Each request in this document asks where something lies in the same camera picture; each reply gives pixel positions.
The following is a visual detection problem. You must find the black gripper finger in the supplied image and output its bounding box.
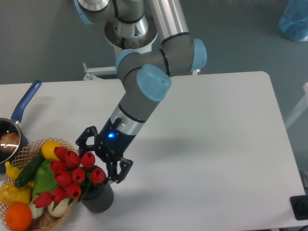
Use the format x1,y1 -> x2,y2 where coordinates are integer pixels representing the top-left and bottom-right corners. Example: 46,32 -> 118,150
76,126 -> 99,157
106,157 -> 133,184

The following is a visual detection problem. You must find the yellow squash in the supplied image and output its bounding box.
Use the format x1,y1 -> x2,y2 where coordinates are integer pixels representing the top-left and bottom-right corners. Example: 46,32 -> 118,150
41,140 -> 62,160

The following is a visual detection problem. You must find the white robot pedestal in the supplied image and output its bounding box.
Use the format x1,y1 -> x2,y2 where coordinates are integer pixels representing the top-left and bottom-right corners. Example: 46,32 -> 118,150
82,13 -> 159,81

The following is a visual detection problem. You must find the yellow banana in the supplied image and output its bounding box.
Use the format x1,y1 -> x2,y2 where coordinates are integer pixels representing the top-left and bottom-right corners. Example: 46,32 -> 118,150
5,161 -> 21,180

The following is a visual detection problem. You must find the green bok choy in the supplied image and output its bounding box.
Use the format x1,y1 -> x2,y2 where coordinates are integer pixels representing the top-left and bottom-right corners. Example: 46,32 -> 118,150
28,159 -> 58,219

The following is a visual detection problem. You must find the blue mesh bag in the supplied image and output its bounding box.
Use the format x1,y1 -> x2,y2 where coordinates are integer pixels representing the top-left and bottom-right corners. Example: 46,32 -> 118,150
279,0 -> 308,41

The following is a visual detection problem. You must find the brown bread roll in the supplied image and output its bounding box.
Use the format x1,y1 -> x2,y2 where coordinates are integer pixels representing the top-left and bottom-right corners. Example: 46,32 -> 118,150
0,132 -> 19,153

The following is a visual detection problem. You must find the black device at edge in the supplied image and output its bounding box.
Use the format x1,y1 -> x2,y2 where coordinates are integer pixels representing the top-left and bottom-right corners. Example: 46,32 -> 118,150
290,195 -> 308,220

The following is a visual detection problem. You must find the dark grey ribbed vase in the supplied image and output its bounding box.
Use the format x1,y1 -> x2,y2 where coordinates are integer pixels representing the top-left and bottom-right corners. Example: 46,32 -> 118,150
81,181 -> 114,213

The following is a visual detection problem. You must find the orange fruit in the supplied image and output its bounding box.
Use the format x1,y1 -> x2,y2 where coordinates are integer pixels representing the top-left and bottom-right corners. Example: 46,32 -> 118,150
5,203 -> 32,231

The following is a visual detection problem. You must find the red tulip bouquet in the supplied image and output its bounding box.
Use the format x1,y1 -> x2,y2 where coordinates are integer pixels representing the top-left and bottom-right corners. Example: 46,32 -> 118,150
33,147 -> 113,211

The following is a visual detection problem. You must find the white garlic bulb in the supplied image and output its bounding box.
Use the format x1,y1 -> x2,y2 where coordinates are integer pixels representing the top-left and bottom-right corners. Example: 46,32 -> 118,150
48,198 -> 69,218

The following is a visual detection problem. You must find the white frame leg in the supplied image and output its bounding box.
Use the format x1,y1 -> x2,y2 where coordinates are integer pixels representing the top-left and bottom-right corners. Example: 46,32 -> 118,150
284,82 -> 308,129

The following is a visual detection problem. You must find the blue handled saucepan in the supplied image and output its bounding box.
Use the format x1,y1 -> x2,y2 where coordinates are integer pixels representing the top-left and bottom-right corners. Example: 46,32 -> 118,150
0,80 -> 42,174

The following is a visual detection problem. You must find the dark green cucumber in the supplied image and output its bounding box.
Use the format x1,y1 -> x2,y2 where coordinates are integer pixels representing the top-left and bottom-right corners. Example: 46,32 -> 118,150
14,152 -> 45,188

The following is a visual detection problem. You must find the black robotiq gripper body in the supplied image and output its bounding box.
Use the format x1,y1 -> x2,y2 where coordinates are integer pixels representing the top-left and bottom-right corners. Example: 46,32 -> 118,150
94,118 -> 136,166

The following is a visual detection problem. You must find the yellow corn cob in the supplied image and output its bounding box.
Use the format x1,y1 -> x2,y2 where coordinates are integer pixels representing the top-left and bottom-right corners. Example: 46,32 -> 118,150
0,183 -> 32,207

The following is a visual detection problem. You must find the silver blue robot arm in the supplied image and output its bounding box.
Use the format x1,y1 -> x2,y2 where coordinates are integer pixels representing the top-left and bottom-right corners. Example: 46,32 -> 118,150
74,0 -> 207,183

